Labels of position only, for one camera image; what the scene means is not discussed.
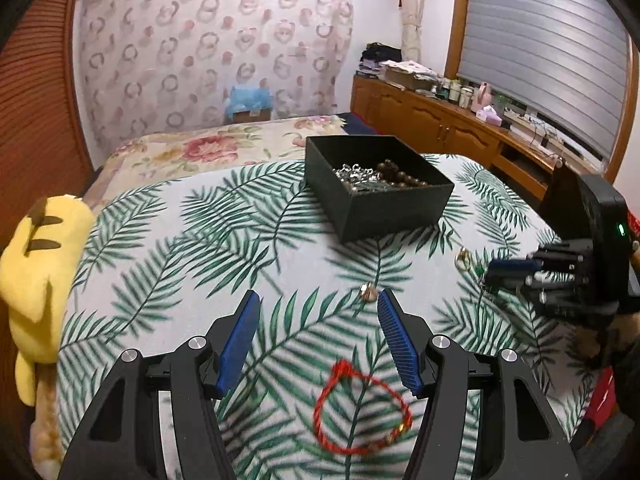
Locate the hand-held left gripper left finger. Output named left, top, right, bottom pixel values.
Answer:
left=57, top=290, right=262, bottom=480

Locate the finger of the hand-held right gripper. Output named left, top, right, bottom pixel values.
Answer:
left=518, top=271, right=589, bottom=317
left=484, top=240, right=587, bottom=281

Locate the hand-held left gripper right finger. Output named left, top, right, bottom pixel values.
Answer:
left=377, top=288, right=583, bottom=480

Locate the red string bracelet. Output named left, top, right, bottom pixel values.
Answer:
left=313, top=359, right=415, bottom=457

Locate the brown wooden bead bracelet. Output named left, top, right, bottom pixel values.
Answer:
left=376, top=158, right=437, bottom=191

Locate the black jewelry box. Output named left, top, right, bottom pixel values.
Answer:
left=304, top=135, right=455, bottom=245

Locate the silver chain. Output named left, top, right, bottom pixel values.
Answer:
left=333, top=161, right=385, bottom=193

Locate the person's right hand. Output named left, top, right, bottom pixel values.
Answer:
left=570, top=312, right=640, bottom=368

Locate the leaf print tablecloth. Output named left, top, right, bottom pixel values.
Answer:
left=54, top=152, right=608, bottom=480

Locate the white power strip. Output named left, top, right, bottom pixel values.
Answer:
left=502, top=107, right=601, bottom=161

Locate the pink tissue box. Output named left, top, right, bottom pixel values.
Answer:
left=475, top=106, right=507, bottom=127

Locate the wooden cabinet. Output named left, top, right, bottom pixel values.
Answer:
left=350, top=74, right=566, bottom=201

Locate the row of small bottles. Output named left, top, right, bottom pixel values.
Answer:
left=432, top=77, right=476, bottom=110

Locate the grey window blind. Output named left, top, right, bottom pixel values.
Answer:
left=457, top=0, right=632, bottom=161

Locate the floral blanket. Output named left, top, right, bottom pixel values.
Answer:
left=82, top=115, right=361, bottom=196

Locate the yellow plush toy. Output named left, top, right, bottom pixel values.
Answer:
left=0, top=194, right=97, bottom=407

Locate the tan patterned cloth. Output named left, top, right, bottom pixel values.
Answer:
left=27, top=364, right=68, bottom=478

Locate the cardboard box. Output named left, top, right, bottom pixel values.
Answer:
left=382, top=60, right=443, bottom=92

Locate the small wooden box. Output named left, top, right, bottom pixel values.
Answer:
left=232, top=108, right=273, bottom=124

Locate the blue bag on box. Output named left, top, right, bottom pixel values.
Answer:
left=224, top=78, right=277, bottom=117

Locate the stack of folded clothes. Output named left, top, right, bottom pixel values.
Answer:
left=357, top=42, right=403, bottom=80

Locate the cream window curtain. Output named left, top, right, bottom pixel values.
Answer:
left=397, top=0, right=430, bottom=63

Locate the circle pattern hanging cloth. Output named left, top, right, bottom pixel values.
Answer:
left=75, top=0, right=356, bottom=147

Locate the brown louvered wardrobe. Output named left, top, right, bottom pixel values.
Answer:
left=0, top=0, right=96, bottom=241

